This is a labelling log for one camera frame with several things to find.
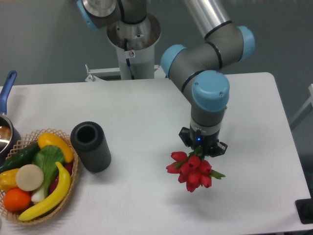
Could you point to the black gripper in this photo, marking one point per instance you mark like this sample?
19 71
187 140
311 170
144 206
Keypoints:
209 143

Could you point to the red tulip bouquet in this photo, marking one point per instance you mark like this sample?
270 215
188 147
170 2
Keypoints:
193 169

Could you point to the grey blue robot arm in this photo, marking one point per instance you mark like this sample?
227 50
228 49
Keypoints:
196 73

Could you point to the dark grey ribbed vase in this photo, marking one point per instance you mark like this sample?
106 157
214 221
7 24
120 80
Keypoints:
89 141

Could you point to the black device at table edge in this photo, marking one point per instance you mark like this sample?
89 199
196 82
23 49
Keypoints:
305 210

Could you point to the red fruit in basket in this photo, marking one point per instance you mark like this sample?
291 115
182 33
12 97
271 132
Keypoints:
54 183

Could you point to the yellow banana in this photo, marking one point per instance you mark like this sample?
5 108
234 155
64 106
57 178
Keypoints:
55 198

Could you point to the green bok choy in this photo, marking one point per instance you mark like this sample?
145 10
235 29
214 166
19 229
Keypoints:
45 159

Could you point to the woven wicker basket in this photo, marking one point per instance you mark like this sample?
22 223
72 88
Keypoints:
24 142

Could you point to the beige round disc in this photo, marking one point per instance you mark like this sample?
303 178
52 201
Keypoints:
29 177

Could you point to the green cucumber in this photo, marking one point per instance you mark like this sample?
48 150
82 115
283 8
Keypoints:
23 157

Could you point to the orange fruit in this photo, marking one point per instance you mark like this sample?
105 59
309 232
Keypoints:
17 200

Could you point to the yellow bell pepper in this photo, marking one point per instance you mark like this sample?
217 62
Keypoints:
7 180

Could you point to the white frame at right edge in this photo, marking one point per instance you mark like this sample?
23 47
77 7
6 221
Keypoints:
303 111

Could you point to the white metal bracket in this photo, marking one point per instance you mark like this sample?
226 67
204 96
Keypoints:
112 74

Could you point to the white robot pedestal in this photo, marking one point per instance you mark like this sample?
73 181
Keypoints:
135 47

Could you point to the blue handled saucepan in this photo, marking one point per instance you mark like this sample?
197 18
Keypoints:
8 133

